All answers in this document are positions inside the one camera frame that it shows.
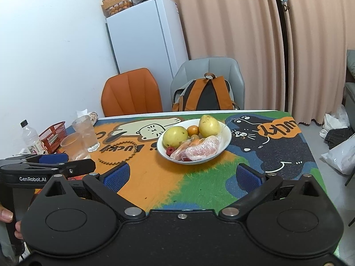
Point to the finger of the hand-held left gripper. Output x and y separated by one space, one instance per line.
80 167
54 158

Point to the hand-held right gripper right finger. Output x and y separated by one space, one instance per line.
248 177

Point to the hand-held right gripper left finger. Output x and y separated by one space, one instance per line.
118 176

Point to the white plate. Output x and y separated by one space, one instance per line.
225 138

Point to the pink plastic-wrapped snack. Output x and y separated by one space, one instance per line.
203 149

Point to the small reddish fruit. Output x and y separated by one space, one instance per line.
169 151

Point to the yellow pear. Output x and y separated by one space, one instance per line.
174 136
209 126

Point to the small red apple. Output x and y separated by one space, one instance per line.
186 159

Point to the small yellow fruit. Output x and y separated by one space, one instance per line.
195 137

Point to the person's left hand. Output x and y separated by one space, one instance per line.
5 215

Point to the red plastic basket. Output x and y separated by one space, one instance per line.
52 137

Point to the clear drinking glass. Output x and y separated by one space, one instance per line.
86 133
73 146

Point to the colourful printed table mat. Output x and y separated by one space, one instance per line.
277 166

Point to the clear plastic bottle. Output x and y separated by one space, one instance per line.
29 137

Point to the tissue pack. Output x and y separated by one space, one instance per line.
88 116

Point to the orange chair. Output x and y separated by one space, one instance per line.
130 91

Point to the orange and black backpack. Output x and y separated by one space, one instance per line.
205 94

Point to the white plastic bag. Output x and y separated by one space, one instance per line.
337 119
341 155

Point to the dark cloth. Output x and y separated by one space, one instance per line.
339 138

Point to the grey chair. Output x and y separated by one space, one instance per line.
210 65

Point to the white refrigerator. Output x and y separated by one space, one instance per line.
147 38

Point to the pink curtain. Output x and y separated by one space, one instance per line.
316 47
227 33

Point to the small hanging charm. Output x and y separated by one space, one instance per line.
283 1

